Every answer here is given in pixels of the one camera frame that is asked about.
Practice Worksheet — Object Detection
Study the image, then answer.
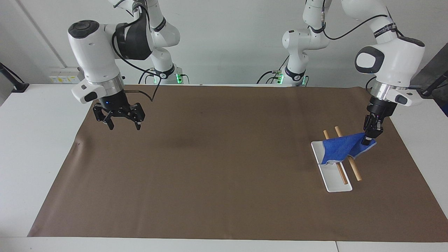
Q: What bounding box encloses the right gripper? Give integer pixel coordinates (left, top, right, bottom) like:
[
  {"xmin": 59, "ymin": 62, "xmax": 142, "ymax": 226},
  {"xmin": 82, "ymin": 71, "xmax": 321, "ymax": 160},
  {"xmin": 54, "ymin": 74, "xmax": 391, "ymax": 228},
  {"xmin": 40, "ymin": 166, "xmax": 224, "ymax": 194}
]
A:
[{"xmin": 92, "ymin": 90, "xmax": 146, "ymax": 131}]

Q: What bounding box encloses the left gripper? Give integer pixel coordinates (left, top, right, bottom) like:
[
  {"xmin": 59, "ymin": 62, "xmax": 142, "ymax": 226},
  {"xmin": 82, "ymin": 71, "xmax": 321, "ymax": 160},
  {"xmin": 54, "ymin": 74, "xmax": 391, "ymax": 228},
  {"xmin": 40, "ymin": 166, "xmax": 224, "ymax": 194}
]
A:
[{"xmin": 362, "ymin": 97, "xmax": 397, "ymax": 146}]

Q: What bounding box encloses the blue towel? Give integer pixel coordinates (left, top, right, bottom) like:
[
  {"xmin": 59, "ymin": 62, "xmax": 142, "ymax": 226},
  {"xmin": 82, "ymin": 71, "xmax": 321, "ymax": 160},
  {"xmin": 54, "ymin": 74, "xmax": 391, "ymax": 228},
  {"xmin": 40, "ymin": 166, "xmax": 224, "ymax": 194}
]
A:
[{"xmin": 321, "ymin": 132, "xmax": 378, "ymax": 166}]

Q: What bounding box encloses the wooden rod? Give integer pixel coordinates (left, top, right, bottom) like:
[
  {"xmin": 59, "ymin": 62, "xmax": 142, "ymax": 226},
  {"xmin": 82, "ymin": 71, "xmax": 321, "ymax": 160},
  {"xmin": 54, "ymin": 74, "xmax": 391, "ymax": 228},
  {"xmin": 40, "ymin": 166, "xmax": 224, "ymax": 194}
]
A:
[
  {"xmin": 335, "ymin": 126, "xmax": 362, "ymax": 182},
  {"xmin": 323, "ymin": 130, "xmax": 349, "ymax": 185}
]

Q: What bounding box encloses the white rack base tray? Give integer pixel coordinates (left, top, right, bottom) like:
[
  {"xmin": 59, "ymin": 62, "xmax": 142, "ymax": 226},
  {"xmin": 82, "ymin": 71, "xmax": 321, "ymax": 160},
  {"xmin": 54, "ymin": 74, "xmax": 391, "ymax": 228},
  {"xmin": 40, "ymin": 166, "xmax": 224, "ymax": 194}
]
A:
[{"xmin": 311, "ymin": 141, "xmax": 353, "ymax": 193}]

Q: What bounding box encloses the black stand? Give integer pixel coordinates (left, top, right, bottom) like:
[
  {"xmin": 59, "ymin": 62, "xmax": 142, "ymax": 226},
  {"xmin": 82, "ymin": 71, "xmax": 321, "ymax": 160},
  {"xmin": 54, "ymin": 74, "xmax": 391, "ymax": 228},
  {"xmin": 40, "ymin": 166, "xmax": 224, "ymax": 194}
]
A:
[
  {"xmin": 409, "ymin": 52, "xmax": 448, "ymax": 98},
  {"xmin": 0, "ymin": 62, "xmax": 30, "ymax": 93}
]

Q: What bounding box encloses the black cable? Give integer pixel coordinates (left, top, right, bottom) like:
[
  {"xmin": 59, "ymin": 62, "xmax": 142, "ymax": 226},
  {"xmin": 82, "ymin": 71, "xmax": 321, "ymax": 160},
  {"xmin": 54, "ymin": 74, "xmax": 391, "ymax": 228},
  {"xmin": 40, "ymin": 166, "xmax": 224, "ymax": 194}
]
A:
[
  {"xmin": 111, "ymin": 0, "xmax": 163, "ymax": 103},
  {"xmin": 256, "ymin": 55, "xmax": 292, "ymax": 85},
  {"xmin": 321, "ymin": 0, "xmax": 405, "ymax": 94},
  {"xmin": 138, "ymin": 69, "xmax": 156, "ymax": 85}
]

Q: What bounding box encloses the white wall socket strip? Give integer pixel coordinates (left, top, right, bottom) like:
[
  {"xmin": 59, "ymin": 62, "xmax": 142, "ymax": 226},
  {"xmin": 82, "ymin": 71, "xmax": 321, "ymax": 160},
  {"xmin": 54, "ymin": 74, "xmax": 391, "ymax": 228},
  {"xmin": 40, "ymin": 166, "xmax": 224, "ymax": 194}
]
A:
[{"xmin": 49, "ymin": 68, "xmax": 85, "ymax": 84}]

